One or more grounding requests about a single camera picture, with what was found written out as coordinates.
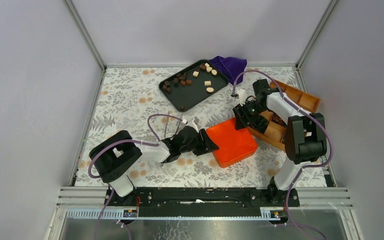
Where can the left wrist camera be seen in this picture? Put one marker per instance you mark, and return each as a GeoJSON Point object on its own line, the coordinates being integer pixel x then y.
{"type": "Point", "coordinates": [193, 124]}

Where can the purple cloth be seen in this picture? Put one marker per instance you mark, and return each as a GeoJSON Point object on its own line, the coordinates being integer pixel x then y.
{"type": "Point", "coordinates": [231, 67]}

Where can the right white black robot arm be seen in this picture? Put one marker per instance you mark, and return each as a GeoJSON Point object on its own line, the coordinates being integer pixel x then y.
{"type": "Point", "coordinates": [305, 136]}

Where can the orange chocolate box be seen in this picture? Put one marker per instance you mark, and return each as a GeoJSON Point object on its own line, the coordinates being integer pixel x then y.
{"type": "Point", "coordinates": [228, 156]}

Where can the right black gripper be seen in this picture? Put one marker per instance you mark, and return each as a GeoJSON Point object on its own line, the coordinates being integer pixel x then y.
{"type": "Point", "coordinates": [241, 122]}

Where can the orange box lid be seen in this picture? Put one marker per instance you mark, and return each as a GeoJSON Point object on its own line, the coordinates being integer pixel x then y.
{"type": "Point", "coordinates": [227, 137]}

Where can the floral table mat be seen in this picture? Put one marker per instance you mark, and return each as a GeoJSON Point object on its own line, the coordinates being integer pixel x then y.
{"type": "Point", "coordinates": [131, 100]}

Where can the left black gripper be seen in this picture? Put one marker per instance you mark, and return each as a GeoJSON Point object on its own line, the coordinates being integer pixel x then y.
{"type": "Point", "coordinates": [205, 145]}

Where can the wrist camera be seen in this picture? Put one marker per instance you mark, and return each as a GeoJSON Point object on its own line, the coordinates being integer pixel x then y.
{"type": "Point", "coordinates": [240, 96]}
{"type": "Point", "coordinates": [193, 124]}

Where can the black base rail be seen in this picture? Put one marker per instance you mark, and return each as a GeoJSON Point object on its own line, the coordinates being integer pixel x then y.
{"type": "Point", "coordinates": [189, 202]}

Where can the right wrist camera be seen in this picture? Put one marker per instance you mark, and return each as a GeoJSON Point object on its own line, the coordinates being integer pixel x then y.
{"type": "Point", "coordinates": [240, 96]}

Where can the white heart chocolate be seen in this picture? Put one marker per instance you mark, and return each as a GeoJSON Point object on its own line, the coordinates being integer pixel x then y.
{"type": "Point", "coordinates": [209, 69]}

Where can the white oval chocolate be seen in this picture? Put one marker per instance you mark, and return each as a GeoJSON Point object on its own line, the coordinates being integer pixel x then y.
{"type": "Point", "coordinates": [209, 89]}

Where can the white metal tongs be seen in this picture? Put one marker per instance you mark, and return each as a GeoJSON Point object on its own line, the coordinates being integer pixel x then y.
{"type": "Point", "coordinates": [172, 126]}

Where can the black tray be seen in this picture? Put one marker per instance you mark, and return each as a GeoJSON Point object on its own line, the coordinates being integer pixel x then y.
{"type": "Point", "coordinates": [187, 87]}

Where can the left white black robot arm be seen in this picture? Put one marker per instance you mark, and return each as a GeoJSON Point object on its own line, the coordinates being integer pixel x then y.
{"type": "Point", "coordinates": [111, 159]}

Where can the wooden compartment organizer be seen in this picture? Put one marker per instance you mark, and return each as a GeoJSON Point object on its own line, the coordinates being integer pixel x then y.
{"type": "Point", "coordinates": [275, 131]}

